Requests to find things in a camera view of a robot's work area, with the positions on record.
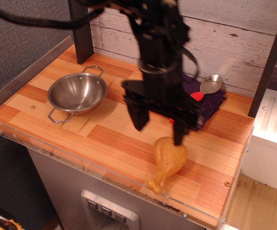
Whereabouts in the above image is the dark frame post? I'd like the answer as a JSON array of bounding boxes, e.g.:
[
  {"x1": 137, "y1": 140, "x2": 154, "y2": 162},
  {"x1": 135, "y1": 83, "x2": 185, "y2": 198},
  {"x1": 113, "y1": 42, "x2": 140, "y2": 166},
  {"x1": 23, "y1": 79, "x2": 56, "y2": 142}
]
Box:
[
  {"x1": 248, "y1": 34, "x2": 277, "y2": 118},
  {"x1": 68, "y1": 0, "x2": 94, "y2": 64}
]

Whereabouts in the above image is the purple folded cloth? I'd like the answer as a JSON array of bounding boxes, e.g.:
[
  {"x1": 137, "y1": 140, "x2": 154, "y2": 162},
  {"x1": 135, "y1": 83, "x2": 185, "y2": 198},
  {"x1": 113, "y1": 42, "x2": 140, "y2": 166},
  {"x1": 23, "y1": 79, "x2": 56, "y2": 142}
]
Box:
[{"x1": 183, "y1": 73, "x2": 227, "y2": 132}]

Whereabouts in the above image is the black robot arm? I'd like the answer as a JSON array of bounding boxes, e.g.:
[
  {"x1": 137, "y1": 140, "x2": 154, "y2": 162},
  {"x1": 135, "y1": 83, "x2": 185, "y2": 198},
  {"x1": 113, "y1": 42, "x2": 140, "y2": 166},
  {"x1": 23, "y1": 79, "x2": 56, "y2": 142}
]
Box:
[{"x1": 110, "y1": 0, "x2": 201, "y2": 146}]

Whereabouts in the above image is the yellow plastic chicken drumstick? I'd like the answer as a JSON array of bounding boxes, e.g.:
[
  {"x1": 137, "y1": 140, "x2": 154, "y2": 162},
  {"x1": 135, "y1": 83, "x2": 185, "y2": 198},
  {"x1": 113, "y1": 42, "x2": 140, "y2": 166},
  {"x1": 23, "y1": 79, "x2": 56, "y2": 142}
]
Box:
[{"x1": 147, "y1": 137, "x2": 188, "y2": 194}]

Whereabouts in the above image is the small steel frying pan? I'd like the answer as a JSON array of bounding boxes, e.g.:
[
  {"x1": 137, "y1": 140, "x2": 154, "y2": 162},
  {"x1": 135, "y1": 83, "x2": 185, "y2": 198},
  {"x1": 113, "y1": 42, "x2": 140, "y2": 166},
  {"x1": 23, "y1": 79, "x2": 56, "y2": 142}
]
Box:
[{"x1": 47, "y1": 66, "x2": 108, "y2": 124}]

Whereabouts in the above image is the silver toy kitchen cabinet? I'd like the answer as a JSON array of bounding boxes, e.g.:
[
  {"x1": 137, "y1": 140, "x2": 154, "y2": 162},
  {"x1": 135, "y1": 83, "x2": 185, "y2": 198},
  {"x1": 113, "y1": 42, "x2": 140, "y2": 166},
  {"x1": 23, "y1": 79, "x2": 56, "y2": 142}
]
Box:
[{"x1": 28, "y1": 149, "x2": 203, "y2": 230}]

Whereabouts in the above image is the dark right frame post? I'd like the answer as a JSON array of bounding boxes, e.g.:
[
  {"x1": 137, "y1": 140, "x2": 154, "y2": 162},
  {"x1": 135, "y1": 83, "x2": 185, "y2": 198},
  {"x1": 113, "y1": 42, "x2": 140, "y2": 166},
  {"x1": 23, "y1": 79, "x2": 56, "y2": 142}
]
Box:
[{"x1": 248, "y1": 34, "x2": 277, "y2": 118}]

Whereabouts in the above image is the yellow black object bottom left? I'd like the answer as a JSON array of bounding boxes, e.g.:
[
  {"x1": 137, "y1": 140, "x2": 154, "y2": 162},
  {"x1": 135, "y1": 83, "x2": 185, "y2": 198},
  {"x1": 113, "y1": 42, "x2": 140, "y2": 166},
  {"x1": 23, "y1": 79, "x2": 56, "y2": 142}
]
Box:
[{"x1": 0, "y1": 218, "x2": 22, "y2": 230}]

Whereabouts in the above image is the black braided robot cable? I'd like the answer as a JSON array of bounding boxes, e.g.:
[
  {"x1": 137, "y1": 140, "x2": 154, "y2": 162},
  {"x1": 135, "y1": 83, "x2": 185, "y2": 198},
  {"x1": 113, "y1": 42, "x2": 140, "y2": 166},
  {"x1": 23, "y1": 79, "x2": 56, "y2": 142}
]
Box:
[{"x1": 0, "y1": 3, "x2": 104, "y2": 31}]

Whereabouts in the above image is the clear acrylic edge guard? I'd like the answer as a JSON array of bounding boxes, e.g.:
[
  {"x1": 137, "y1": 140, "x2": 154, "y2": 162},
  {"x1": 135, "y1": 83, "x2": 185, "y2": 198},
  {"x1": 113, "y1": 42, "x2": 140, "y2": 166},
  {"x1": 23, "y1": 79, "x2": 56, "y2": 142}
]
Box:
[{"x1": 0, "y1": 115, "x2": 255, "y2": 228}]

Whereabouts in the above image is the silver dispenser button panel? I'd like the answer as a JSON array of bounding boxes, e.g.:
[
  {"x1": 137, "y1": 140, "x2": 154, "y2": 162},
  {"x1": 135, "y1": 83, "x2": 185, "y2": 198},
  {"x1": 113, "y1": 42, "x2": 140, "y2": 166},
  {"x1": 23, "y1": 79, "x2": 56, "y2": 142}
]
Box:
[{"x1": 81, "y1": 189, "x2": 140, "y2": 230}]

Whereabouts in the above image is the dark left frame post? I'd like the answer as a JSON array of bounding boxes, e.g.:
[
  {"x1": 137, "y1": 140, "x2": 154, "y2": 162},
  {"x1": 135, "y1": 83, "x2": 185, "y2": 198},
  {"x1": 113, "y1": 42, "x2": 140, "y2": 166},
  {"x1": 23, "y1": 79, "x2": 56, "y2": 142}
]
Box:
[{"x1": 68, "y1": 0, "x2": 94, "y2": 64}]

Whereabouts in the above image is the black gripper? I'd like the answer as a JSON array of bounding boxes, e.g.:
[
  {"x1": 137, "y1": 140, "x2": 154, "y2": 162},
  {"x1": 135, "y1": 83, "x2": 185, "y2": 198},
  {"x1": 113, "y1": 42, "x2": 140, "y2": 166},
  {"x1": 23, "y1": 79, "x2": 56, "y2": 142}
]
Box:
[{"x1": 122, "y1": 62, "x2": 201, "y2": 146}]

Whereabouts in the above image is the red handled metal spoon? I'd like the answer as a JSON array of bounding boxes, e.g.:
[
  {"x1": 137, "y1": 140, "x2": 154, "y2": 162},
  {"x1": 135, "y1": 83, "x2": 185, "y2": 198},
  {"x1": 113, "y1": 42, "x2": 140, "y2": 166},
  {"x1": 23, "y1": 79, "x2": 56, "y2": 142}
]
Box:
[{"x1": 169, "y1": 74, "x2": 223, "y2": 124}]

